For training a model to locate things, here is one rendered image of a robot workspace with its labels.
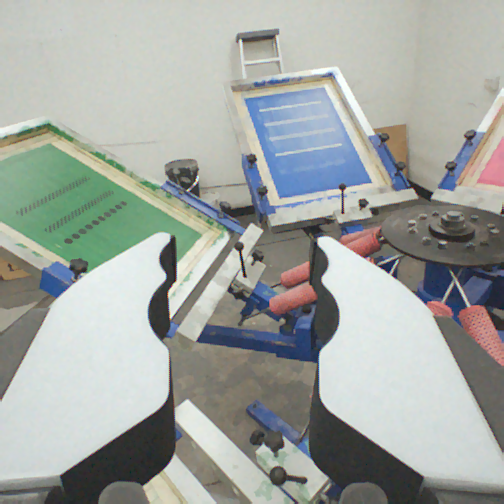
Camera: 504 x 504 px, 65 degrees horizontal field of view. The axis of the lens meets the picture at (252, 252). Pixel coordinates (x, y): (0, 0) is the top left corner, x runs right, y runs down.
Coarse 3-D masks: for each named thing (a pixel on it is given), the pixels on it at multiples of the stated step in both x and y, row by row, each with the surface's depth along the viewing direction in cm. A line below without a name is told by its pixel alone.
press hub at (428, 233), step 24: (408, 216) 96; (432, 216) 95; (456, 216) 85; (480, 216) 92; (408, 240) 86; (432, 240) 85; (456, 240) 84; (480, 240) 83; (432, 264) 90; (456, 264) 76; (480, 264) 75; (432, 288) 92; (456, 288) 90; (456, 312) 92
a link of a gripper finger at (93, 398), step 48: (96, 288) 9; (144, 288) 9; (48, 336) 8; (96, 336) 8; (144, 336) 8; (48, 384) 6; (96, 384) 7; (144, 384) 7; (0, 432) 6; (48, 432) 6; (96, 432) 6; (144, 432) 6; (0, 480) 5; (48, 480) 5; (96, 480) 6; (144, 480) 7
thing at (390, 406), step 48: (336, 288) 9; (384, 288) 9; (336, 336) 8; (384, 336) 8; (432, 336) 8; (336, 384) 7; (384, 384) 7; (432, 384) 7; (336, 432) 6; (384, 432) 6; (432, 432) 6; (480, 432) 6; (336, 480) 7; (384, 480) 6; (432, 480) 5; (480, 480) 5
